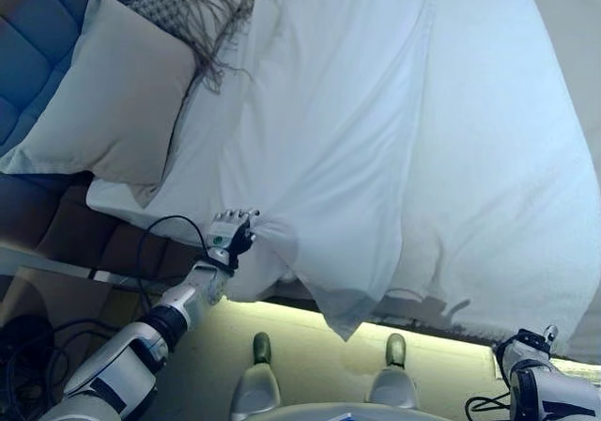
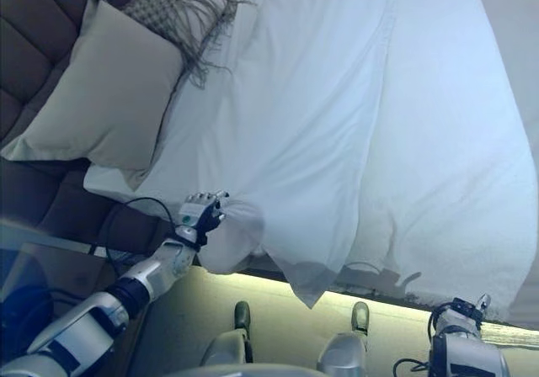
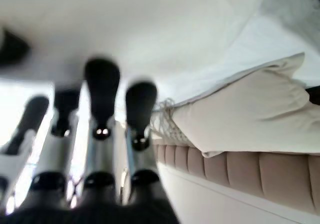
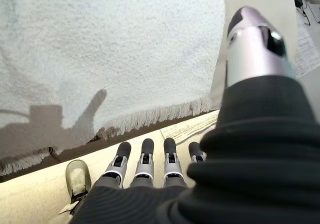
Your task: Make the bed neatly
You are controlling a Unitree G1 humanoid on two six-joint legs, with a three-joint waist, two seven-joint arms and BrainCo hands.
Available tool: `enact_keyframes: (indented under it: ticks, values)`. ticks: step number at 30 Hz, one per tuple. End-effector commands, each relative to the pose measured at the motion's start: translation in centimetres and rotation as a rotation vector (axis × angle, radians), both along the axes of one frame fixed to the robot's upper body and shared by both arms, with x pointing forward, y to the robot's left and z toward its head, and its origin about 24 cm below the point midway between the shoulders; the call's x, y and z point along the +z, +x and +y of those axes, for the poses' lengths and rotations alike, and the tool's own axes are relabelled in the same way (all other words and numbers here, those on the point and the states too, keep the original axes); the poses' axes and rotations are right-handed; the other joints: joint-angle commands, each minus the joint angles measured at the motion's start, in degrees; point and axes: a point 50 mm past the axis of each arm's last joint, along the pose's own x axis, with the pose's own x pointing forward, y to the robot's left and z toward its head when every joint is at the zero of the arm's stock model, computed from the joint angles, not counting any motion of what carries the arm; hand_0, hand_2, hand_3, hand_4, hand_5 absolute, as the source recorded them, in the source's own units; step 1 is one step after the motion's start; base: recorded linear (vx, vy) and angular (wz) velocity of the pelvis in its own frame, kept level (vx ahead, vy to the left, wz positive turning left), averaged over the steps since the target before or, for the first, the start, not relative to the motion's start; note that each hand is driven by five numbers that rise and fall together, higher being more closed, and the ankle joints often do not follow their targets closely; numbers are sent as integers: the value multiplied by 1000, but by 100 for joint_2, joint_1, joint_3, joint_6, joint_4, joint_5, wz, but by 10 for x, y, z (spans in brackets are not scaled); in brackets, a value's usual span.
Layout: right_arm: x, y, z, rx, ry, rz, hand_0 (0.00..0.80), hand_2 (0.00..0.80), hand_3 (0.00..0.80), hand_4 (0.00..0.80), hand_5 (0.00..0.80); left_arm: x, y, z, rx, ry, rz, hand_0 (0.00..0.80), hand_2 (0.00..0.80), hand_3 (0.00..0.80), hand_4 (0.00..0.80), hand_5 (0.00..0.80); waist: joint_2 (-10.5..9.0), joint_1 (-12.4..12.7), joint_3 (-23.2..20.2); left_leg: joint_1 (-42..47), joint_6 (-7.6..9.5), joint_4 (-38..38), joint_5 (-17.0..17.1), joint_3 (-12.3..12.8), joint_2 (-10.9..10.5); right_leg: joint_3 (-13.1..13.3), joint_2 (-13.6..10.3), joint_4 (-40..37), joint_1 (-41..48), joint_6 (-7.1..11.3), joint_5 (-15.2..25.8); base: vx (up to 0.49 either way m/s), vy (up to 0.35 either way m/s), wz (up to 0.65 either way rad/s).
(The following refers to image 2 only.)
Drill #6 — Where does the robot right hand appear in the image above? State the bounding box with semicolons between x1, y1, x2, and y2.
432;293;494;335

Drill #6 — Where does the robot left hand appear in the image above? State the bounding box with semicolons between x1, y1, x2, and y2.
174;188;232;247

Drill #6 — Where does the white duvet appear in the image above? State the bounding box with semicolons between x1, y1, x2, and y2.
158;0;539;311

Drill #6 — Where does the pale fringed floor rug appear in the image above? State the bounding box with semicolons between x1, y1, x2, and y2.
478;316;539;349

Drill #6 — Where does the silver robot right leg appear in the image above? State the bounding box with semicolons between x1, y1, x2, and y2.
314;300;372;377

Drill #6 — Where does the silver robot leg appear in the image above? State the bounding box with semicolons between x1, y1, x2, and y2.
199;300;254;377
314;300;372;377

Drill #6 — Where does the silver robot left leg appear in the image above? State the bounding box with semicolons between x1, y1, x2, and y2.
199;300;254;377

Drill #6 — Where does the wooden nightstand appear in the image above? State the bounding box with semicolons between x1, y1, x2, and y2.
0;220;124;311

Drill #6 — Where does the large beige pillow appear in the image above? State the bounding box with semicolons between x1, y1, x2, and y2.
0;0;187;192

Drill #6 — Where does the black lamp base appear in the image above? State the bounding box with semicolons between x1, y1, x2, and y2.
0;262;56;341

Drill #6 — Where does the woven fringed grey cushion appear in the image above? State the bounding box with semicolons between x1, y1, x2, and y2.
120;0;259;91

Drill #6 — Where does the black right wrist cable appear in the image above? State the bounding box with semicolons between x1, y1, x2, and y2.
392;357;431;377

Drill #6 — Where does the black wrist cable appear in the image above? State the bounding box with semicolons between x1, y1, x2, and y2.
87;197;183;278
392;357;431;377

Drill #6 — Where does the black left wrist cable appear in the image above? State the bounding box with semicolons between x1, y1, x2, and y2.
87;197;183;278

